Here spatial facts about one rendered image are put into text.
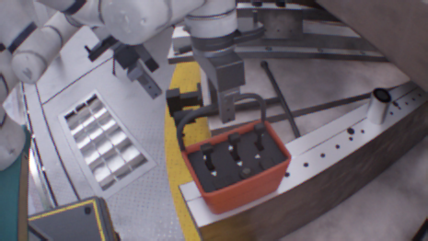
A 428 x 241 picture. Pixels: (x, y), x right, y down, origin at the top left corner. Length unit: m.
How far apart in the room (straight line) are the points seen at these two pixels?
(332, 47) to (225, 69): 1.50
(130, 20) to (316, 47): 1.63
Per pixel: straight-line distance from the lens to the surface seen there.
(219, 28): 0.47
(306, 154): 0.80
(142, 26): 0.34
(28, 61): 0.59
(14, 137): 0.88
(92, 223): 1.23
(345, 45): 1.96
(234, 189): 0.59
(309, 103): 1.52
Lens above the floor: 1.30
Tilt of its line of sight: 44 degrees down
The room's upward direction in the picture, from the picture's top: 8 degrees counter-clockwise
